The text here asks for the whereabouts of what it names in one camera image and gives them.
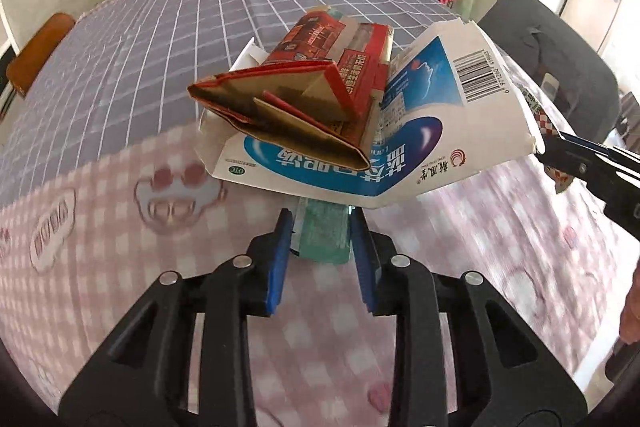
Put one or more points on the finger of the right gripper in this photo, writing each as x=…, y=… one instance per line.
x=610, y=173

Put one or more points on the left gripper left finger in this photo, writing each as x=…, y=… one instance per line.
x=179, y=356

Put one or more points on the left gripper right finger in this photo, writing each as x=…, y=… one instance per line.
x=463, y=355

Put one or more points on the white blue medicine box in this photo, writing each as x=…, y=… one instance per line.
x=449, y=111

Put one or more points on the teal small box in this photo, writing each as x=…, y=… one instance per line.
x=321, y=232

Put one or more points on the red cardboard box trash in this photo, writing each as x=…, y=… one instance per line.
x=318, y=93

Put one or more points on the person's right hand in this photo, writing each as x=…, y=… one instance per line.
x=630, y=317

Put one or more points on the grey jacket on chair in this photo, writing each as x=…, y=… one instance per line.
x=543, y=44

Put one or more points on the pink checkered tablecloth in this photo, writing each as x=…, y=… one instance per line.
x=101, y=191

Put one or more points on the orange wooden chair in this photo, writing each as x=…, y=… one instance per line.
x=25, y=67

